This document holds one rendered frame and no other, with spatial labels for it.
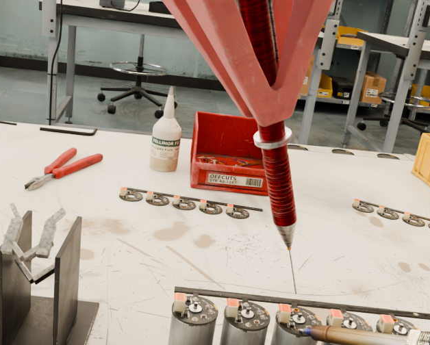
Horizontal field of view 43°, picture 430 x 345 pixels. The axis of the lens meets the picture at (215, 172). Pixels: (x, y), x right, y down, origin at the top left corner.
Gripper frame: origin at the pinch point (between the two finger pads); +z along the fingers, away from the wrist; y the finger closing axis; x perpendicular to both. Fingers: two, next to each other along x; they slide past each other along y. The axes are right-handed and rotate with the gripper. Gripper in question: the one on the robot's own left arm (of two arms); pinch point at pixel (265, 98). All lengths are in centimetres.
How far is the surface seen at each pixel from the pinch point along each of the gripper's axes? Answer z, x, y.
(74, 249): 10.0, 8.6, 10.9
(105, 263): 17.3, 6.5, 18.9
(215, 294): 12.1, 2.5, 4.3
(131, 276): 17.8, 5.1, 16.6
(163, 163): 20.1, -5.1, 37.5
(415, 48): 81, -181, 181
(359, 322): 14.3, -3.7, -0.2
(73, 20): 38, -34, 241
